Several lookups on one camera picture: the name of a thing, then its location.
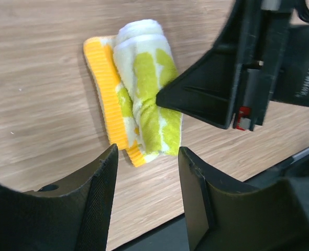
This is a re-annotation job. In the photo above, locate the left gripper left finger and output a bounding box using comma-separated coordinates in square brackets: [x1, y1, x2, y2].
[0, 145, 118, 250]

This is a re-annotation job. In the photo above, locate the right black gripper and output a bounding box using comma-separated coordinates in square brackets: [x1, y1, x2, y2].
[156, 1, 309, 130]

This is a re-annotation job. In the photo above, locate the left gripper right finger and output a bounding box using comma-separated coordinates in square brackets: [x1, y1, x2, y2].
[178, 147, 309, 250]

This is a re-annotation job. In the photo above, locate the green yellow patterned towel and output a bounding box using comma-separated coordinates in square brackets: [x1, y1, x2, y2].
[83, 19, 182, 167]

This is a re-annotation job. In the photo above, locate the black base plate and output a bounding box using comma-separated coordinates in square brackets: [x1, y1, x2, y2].
[120, 147, 309, 250]

